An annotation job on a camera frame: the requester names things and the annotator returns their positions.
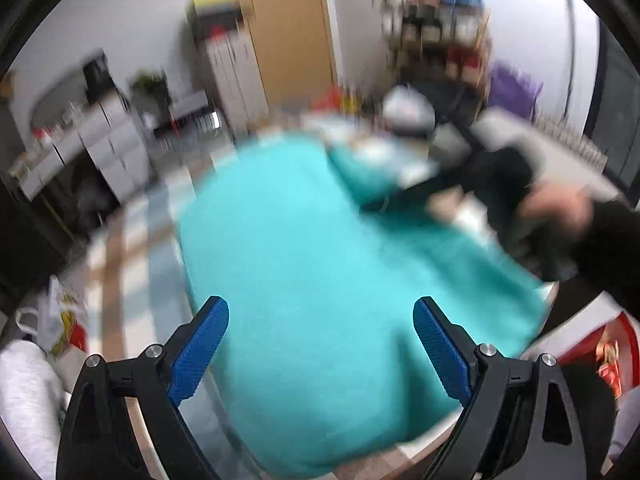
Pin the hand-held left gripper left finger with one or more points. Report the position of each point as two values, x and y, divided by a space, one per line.
197 350

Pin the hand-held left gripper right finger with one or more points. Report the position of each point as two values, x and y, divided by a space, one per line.
442 350

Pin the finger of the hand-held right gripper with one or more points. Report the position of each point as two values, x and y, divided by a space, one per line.
400 198

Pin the teal zip hooded jacket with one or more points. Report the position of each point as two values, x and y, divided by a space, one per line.
310 285

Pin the person's right forearm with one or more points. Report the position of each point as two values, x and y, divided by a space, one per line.
612 250

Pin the person's right hand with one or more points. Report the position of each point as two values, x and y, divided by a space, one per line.
555 210

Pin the woven wicker basket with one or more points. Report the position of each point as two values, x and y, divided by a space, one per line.
575 140

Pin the purple fabric bag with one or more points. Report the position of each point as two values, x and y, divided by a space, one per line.
515 90

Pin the white plastic bag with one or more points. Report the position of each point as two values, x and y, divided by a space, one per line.
407 110

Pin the checked bed blanket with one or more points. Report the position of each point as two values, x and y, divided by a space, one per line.
135 260

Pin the orange plastic bag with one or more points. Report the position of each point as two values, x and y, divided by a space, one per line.
327 101

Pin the bamboo shoe rack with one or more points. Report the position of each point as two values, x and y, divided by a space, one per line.
482 35

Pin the dark pole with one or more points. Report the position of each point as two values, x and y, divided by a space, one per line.
574 45

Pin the white printed tote bag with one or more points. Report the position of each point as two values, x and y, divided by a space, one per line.
55 315

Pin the red printed bag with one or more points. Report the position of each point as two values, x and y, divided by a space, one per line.
600 350

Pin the wooden shoe rack with shoes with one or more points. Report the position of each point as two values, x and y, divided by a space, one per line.
435 20

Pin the tan wooden door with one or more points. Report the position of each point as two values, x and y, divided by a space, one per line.
285 35

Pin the white drawer cabinet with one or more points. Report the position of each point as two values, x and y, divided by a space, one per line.
235 82

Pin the silver suitcase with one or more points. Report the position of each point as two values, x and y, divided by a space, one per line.
195 125

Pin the red and black shoe box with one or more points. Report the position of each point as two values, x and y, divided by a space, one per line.
220 31

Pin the grey shoe box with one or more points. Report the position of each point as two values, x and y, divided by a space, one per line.
220 16

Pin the dark wrapped flower bouquet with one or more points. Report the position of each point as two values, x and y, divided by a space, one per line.
149 90

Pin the yellow lid shoe box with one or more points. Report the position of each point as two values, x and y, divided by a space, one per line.
212 0

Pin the black printed box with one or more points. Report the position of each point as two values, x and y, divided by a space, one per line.
97 75

